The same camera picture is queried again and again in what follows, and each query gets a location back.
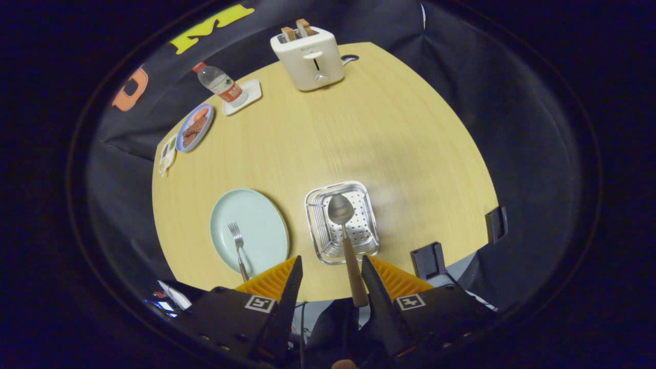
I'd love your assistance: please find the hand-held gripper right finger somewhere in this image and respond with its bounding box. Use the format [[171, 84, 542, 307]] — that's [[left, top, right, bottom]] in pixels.
[[361, 255, 498, 362]]

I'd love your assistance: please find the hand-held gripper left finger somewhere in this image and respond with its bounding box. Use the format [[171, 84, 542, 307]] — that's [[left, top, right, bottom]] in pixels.
[[174, 255, 304, 367]]

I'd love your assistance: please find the metal fork wooden handle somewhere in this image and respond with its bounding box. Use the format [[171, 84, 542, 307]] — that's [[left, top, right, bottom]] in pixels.
[[228, 221, 250, 282]]

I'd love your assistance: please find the metal spoon wooden handle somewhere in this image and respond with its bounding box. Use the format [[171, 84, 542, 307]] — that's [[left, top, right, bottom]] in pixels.
[[327, 194, 370, 308]]

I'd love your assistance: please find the light green plate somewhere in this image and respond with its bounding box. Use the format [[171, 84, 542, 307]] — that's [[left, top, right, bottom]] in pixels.
[[209, 189, 290, 278]]

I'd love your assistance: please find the metal perforated basket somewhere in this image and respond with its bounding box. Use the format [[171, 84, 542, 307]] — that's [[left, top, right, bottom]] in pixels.
[[304, 180, 381, 265]]

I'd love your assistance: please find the white divided dish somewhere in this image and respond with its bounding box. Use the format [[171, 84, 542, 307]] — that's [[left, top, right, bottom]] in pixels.
[[158, 134, 178, 177]]

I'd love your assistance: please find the blue plate with food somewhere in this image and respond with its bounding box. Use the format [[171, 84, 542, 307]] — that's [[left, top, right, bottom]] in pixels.
[[175, 103, 215, 153]]

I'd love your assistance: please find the white square coaster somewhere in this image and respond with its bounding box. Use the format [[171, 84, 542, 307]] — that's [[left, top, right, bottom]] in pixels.
[[222, 79, 262, 116]]

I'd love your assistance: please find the clear water bottle red label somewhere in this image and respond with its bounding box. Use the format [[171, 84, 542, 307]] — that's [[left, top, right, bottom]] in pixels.
[[193, 62, 249, 108]]

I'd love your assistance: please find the white toaster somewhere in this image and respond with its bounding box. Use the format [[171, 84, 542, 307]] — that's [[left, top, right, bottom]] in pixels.
[[270, 27, 345, 92]]

